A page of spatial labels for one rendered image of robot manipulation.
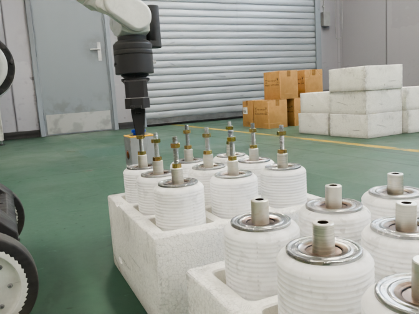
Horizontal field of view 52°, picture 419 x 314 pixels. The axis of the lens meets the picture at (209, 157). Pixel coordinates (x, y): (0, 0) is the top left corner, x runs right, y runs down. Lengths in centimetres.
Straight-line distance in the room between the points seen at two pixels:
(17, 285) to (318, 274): 60
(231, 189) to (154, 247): 18
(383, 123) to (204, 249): 289
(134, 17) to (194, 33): 545
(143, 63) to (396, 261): 69
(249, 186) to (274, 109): 381
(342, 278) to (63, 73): 563
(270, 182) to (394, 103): 283
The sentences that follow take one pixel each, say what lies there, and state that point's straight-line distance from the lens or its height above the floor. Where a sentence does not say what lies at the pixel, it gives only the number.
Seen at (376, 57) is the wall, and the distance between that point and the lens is 740.
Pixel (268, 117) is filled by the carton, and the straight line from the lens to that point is 459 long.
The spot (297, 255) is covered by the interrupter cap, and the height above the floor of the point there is 25.
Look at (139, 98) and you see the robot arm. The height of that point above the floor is 41.
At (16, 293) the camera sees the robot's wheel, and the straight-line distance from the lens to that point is 89.
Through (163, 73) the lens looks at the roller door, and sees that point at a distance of 618.
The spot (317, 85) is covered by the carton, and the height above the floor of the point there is 43.
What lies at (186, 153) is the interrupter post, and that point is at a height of 27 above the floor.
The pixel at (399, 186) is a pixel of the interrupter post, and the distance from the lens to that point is 69.
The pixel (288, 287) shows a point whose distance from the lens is 44.
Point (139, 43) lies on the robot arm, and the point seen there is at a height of 53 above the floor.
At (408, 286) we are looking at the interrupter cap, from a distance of 39.
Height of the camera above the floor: 42
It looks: 8 degrees down
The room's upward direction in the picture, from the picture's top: 4 degrees counter-clockwise
